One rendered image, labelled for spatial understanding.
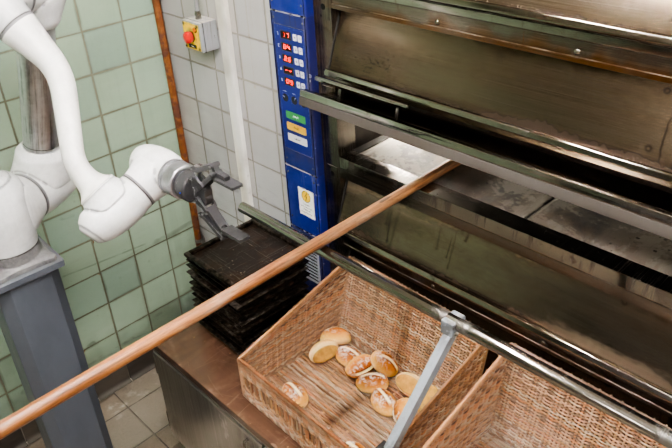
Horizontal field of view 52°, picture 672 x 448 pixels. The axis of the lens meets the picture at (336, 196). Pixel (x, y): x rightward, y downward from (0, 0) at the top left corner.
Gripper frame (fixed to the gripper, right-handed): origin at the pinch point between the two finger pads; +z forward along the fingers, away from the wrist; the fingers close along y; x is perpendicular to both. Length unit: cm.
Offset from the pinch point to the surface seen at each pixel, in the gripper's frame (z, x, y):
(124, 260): -115, -19, 78
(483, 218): 28, -55, 16
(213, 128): -91, -55, 26
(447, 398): 35, -33, 59
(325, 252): 8.1, -17.9, 16.6
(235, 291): 7.3, 8.5, 13.5
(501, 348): 58, -18, 17
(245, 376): -17, -6, 66
